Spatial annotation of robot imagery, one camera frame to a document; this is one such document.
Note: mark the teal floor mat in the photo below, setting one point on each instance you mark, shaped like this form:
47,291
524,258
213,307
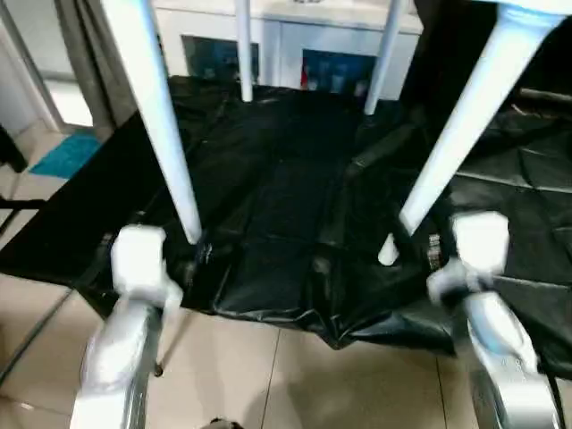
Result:
64,155

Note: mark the white plastic table leg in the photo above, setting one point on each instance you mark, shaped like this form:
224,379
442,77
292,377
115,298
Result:
243,49
382,54
474,116
161,116

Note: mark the grey curtain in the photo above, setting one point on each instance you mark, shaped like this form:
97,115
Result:
85,63

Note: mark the black work mat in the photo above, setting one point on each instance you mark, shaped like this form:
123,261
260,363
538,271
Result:
295,206

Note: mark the black metal stand leg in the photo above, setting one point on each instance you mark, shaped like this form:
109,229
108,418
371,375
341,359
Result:
31,335

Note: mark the white glass-door cabinet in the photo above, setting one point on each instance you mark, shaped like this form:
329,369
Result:
286,45

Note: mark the black case with yellow label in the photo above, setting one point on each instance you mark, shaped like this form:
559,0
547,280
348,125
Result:
536,63

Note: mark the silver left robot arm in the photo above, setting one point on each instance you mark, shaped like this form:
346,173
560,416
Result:
116,366

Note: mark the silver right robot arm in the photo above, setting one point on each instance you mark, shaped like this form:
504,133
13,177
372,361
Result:
500,357

